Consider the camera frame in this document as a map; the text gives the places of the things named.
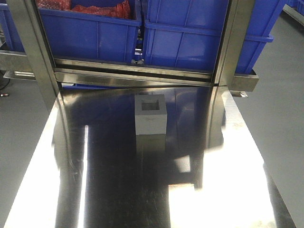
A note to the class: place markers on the gray square hollow base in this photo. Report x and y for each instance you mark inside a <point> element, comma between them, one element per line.
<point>150,114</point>

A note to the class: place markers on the blue plastic bin centre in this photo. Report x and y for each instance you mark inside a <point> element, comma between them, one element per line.
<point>186,33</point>

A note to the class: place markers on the blue bin with red bags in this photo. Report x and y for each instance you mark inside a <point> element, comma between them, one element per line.
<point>80,35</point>

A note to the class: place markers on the blue bin far left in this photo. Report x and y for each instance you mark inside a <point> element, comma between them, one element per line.
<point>8,26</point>

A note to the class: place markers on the red mesh bag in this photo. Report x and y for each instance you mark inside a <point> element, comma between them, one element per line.
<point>120,10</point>

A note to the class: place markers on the stainless steel rack frame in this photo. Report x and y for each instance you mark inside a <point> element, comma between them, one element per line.
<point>38,63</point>

